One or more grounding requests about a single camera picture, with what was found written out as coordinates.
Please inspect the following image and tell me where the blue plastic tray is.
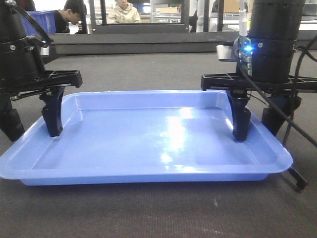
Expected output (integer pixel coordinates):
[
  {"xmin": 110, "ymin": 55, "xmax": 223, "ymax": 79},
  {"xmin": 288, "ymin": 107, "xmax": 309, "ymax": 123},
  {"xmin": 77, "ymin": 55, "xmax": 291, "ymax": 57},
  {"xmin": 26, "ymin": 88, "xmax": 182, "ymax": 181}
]
[{"xmin": 0, "ymin": 90, "xmax": 293, "ymax": 185}]

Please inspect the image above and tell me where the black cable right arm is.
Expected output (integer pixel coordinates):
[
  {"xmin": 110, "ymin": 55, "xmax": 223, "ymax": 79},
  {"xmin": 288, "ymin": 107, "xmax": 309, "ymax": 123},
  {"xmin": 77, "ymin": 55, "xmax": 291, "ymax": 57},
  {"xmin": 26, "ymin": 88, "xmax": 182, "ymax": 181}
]
[{"xmin": 235, "ymin": 34, "xmax": 317, "ymax": 193}]

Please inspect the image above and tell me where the person in beige jacket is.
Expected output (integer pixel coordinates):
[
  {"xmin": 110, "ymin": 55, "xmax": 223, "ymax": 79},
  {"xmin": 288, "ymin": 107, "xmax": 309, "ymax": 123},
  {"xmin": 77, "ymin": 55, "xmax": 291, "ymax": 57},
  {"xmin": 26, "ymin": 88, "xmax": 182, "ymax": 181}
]
[{"xmin": 107, "ymin": 0, "xmax": 141, "ymax": 24}]

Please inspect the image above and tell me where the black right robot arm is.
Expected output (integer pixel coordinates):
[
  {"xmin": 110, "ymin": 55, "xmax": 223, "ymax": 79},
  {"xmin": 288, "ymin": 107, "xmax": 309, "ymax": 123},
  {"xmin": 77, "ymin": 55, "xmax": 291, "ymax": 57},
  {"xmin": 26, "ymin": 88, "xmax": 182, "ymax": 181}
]
[{"xmin": 201, "ymin": 0, "xmax": 317, "ymax": 141}]

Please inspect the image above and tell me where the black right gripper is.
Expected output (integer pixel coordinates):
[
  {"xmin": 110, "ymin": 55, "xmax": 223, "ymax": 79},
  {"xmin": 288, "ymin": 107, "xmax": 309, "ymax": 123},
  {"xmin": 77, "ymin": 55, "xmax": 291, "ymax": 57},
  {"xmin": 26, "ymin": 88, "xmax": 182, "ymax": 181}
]
[{"xmin": 201, "ymin": 39, "xmax": 317, "ymax": 142}]

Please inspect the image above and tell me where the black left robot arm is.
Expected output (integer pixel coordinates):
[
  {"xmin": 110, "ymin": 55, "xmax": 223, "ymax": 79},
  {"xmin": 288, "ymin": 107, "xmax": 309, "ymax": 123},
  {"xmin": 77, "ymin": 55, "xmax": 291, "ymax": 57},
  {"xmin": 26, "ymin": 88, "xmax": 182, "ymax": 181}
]
[{"xmin": 0, "ymin": 0, "xmax": 83, "ymax": 141}]

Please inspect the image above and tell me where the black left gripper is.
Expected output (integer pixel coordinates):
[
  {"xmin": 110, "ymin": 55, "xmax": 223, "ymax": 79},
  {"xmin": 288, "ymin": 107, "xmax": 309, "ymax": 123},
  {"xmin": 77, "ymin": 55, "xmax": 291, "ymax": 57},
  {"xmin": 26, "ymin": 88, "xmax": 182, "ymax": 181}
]
[{"xmin": 0, "ymin": 37, "xmax": 83, "ymax": 142}]

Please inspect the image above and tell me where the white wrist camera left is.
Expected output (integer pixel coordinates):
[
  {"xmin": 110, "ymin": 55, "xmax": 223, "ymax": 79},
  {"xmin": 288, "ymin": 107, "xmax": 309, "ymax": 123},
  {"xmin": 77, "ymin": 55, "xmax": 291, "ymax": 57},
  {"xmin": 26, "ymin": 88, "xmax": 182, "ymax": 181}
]
[{"xmin": 40, "ymin": 46, "xmax": 50, "ymax": 57}]

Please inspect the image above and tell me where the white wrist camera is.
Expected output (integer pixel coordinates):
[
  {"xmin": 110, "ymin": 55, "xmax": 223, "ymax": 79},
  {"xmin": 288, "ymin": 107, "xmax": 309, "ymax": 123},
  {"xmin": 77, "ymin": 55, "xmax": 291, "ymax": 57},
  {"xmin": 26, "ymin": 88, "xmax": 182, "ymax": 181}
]
[
  {"xmin": 40, "ymin": 46, "xmax": 50, "ymax": 57},
  {"xmin": 216, "ymin": 42, "xmax": 237, "ymax": 62}
]

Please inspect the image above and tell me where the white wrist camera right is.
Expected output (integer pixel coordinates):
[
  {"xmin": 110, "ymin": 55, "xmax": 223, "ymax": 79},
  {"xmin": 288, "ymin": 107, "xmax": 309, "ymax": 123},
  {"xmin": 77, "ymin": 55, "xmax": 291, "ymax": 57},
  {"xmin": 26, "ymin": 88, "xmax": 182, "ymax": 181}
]
[{"xmin": 216, "ymin": 42, "xmax": 237, "ymax": 62}]

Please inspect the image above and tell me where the person with black hair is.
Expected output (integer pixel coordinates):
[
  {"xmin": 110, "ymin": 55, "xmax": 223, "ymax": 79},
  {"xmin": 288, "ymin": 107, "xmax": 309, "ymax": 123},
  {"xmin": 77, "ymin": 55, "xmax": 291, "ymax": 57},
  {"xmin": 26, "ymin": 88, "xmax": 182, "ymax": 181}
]
[{"xmin": 53, "ymin": 0, "xmax": 87, "ymax": 34}]

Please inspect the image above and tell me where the dark blue plastic crate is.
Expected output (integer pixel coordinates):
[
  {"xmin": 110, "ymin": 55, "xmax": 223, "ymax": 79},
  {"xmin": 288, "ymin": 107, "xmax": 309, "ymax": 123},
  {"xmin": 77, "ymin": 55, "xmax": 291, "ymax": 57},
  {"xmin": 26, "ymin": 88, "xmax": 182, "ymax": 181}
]
[{"xmin": 20, "ymin": 10, "xmax": 56, "ymax": 36}]

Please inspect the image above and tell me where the black table edge rail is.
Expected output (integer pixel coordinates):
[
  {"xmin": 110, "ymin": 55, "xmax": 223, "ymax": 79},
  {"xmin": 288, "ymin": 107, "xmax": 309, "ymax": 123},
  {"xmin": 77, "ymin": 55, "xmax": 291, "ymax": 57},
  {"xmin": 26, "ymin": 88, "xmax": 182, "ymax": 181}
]
[{"xmin": 48, "ymin": 32, "xmax": 317, "ymax": 55}]

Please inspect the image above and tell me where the green circuit board blue led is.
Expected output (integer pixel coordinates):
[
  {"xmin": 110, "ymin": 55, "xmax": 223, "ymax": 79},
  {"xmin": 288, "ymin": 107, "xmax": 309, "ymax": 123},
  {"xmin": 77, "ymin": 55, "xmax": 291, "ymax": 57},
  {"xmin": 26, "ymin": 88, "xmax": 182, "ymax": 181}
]
[{"xmin": 238, "ymin": 36, "xmax": 253, "ymax": 76}]

